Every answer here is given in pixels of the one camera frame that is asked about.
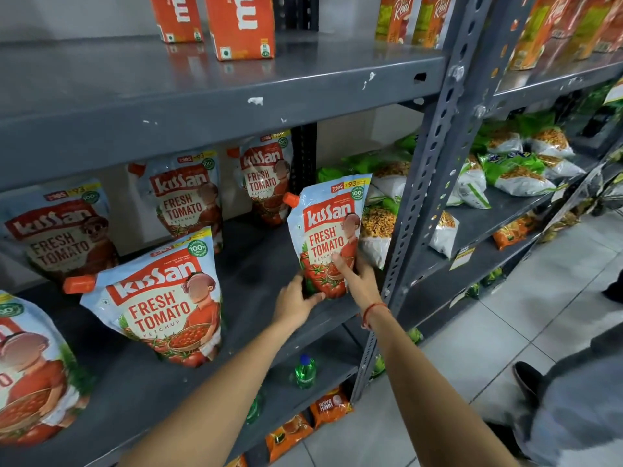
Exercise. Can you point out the person's right thumb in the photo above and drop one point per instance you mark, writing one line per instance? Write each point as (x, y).
(343, 269)

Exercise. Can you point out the person's black shoe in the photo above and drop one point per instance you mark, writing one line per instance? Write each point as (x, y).
(527, 379)

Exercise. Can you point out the green plastic bottle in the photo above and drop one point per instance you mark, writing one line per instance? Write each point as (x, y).
(253, 409)

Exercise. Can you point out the yellow shelf price tag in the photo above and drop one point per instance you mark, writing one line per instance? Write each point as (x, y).
(462, 258)

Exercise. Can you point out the person's left thumb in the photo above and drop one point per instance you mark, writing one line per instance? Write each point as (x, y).
(312, 300)

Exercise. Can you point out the grey metal shelf rack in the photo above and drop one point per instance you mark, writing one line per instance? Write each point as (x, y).
(491, 223)
(204, 92)

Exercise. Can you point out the person's left forearm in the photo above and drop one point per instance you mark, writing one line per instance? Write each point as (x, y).
(219, 403)

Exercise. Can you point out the row of juice cartons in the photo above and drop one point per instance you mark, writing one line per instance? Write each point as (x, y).
(535, 31)

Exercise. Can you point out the person's right forearm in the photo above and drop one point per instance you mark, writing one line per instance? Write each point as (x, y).
(428, 393)

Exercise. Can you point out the pile of green white snack packets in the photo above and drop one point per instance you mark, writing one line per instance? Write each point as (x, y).
(516, 179)

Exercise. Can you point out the person's right hand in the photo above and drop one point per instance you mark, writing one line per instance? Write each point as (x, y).
(365, 286)

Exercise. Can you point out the orange green snack packet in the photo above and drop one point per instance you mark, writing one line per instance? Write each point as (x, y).
(513, 231)

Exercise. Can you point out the green orange juice carton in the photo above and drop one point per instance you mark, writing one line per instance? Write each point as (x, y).
(433, 19)
(395, 16)

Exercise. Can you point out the sauce pouch with orange cap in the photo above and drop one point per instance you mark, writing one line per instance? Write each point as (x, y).
(266, 177)
(185, 199)
(61, 233)
(326, 223)
(163, 306)
(31, 374)

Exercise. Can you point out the orange drink carton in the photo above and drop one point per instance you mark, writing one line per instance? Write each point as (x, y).
(177, 16)
(241, 24)

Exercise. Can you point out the person's grey trouser leg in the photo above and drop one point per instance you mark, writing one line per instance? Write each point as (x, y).
(579, 413)

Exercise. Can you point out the green bottle with blue cap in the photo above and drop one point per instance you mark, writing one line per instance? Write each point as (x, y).
(305, 372)

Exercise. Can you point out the person's left hand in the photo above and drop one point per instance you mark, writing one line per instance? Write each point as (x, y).
(291, 308)

